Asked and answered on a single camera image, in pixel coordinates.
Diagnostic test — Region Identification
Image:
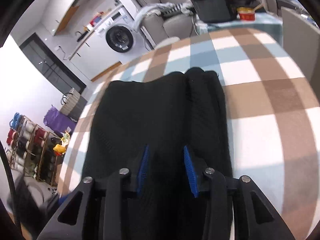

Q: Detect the black cable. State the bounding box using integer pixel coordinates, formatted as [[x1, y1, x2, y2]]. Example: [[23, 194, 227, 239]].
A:
[[0, 141, 22, 227]]

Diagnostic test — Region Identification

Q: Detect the white upper cabinet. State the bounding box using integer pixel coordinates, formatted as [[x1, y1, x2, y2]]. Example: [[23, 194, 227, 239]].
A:
[[51, 0, 105, 37]]

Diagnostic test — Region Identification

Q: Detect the grey sofa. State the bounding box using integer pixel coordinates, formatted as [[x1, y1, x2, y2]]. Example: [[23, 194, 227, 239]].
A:
[[131, 0, 198, 50]]

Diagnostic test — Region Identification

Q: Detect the light grey blanket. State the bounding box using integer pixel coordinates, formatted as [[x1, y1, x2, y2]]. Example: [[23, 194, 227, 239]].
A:
[[134, 2, 175, 28]]

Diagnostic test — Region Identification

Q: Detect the checkered tablecloth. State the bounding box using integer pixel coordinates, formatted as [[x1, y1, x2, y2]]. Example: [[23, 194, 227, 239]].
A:
[[56, 27, 317, 240]]

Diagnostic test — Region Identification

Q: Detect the purple bag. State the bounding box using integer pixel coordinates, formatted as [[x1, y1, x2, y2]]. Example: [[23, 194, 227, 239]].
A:
[[44, 105, 75, 133]]

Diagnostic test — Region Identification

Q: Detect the black t-shirt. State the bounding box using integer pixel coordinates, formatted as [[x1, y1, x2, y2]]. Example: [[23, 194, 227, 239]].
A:
[[81, 67, 234, 240]]

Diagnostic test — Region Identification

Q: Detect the woven laundry basket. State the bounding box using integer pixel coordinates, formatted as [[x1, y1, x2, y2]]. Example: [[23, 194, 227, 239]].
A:
[[59, 87, 88, 120]]

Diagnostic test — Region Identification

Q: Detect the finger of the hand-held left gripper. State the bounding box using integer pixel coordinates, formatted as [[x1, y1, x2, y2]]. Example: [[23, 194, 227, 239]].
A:
[[57, 192, 75, 207]]

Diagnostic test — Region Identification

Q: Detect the grey ottoman table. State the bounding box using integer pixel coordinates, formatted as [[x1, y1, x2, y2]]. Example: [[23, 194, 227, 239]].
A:
[[281, 6, 320, 80]]

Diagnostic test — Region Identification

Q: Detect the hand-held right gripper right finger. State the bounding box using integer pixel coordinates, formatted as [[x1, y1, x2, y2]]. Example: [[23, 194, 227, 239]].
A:
[[183, 145, 297, 240]]

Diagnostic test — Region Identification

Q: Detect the pale grey garment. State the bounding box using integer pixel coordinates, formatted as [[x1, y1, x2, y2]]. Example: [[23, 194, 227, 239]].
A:
[[180, 1, 197, 15]]

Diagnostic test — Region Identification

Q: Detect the red container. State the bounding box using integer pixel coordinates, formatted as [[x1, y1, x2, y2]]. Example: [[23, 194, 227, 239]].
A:
[[90, 12, 104, 27]]

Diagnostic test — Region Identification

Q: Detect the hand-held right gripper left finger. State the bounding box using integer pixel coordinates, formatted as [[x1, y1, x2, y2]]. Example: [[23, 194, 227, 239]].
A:
[[36, 144, 150, 240]]

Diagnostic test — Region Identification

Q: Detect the white kitchen base cabinet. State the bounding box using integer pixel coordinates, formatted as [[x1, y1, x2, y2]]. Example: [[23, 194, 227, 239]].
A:
[[55, 27, 120, 80]]

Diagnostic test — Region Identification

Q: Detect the white washing machine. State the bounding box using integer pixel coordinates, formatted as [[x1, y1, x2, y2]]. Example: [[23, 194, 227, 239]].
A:
[[96, 6, 142, 54]]

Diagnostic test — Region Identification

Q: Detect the teal covered side table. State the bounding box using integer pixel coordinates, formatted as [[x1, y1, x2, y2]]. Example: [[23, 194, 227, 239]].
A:
[[195, 12, 283, 34]]

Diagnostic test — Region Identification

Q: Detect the red cup with yellow lid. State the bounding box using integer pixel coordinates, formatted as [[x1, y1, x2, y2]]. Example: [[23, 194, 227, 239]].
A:
[[236, 7, 256, 21]]

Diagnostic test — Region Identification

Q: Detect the shoe rack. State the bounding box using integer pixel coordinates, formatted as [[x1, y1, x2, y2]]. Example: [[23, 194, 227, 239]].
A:
[[5, 112, 65, 184]]

